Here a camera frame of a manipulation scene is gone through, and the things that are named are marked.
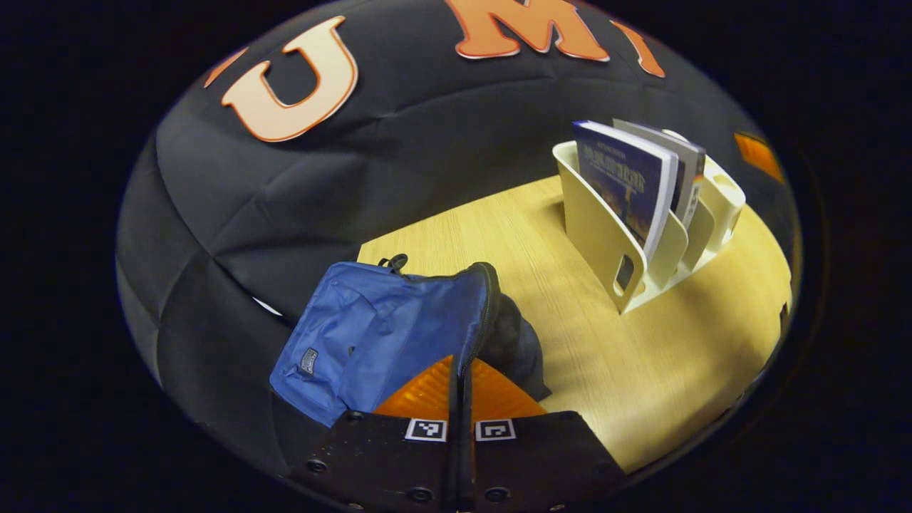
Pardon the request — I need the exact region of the blue schoolbag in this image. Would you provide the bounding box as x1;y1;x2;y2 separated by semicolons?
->
269;253;553;430

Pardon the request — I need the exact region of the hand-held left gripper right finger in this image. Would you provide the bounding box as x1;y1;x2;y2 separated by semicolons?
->
463;356;629;513

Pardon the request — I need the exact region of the blue cover book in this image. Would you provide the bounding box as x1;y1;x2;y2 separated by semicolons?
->
572;120;680;264

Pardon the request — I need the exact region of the black backdrop cloth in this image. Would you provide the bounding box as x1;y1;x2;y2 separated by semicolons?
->
116;0;792;492

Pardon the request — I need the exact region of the grey portrait cover book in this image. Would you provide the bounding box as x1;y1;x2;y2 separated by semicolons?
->
613;118;708;230

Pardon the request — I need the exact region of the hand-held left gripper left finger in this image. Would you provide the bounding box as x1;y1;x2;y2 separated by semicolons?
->
287;354;458;513

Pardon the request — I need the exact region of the cream plastic bookshelf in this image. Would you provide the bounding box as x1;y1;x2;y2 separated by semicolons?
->
552;128;747;315

